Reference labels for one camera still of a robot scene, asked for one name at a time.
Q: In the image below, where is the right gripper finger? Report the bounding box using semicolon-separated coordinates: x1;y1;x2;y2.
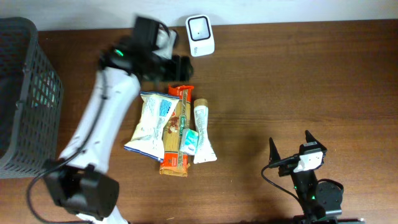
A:
305;130;326;151
268;138;280;168

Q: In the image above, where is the white blue snack bag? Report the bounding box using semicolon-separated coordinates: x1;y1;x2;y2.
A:
124;91;180;162

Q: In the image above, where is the white tube with cork cap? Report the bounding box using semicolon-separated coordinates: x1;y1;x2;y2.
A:
193;98;217;164

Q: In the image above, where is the small teal white tissue pack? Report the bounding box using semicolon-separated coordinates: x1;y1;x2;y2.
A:
180;128;199;156

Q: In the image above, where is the orange spaghetti packet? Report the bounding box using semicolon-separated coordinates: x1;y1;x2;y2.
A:
159;85;194;177

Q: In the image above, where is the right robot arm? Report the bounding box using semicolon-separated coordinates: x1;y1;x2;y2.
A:
261;130;344;223

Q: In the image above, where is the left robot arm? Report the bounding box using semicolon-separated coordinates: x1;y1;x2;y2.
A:
40;16;193;223

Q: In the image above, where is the white barcode scanner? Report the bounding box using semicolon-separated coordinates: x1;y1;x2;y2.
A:
185;14;215;57

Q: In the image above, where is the grey plastic mesh basket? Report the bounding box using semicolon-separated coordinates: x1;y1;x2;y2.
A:
1;17;63;179

